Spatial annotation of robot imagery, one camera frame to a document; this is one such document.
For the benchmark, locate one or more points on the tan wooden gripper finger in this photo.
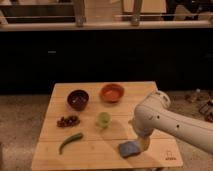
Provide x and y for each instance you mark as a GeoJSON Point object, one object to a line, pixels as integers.
{"type": "Point", "coordinates": [144, 143]}

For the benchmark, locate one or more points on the blue sponge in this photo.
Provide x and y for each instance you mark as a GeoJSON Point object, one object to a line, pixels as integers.
{"type": "Point", "coordinates": [129, 148]}

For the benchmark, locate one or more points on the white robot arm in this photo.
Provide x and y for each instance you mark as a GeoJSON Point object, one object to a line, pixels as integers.
{"type": "Point", "coordinates": [152, 113]}

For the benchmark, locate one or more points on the red bowl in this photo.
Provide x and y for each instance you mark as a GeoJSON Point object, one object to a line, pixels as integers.
{"type": "Point", "coordinates": [112, 92]}

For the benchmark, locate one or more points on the dark brown bowl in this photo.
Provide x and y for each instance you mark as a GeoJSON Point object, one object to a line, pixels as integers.
{"type": "Point", "coordinates": [78, 99]}

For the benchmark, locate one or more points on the green cup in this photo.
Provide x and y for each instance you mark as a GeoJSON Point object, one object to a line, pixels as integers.
{"type": "Point", "coordinates": [103, 119]}

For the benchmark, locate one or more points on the wooden table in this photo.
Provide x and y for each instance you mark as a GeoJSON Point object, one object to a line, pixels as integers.
{"type": "Point", "coordinates": [98, 149]}

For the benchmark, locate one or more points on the green chili pepper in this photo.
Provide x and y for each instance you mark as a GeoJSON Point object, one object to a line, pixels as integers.
{"type": "Point", "coordinates": [70, 139]}

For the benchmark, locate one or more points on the clutter on floor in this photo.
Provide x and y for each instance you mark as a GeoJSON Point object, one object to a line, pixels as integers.
{"type": "Point", "coordinates": [205, 108]}

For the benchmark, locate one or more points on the bunch of dark grapes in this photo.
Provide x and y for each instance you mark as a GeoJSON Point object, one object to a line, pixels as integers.
{"type": "Point", "coordinates": [69, 121]}

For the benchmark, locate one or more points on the wooden rail shelf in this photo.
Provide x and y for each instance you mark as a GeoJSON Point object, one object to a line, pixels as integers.
{"type": "Point", "coordinates": [53, 15]}

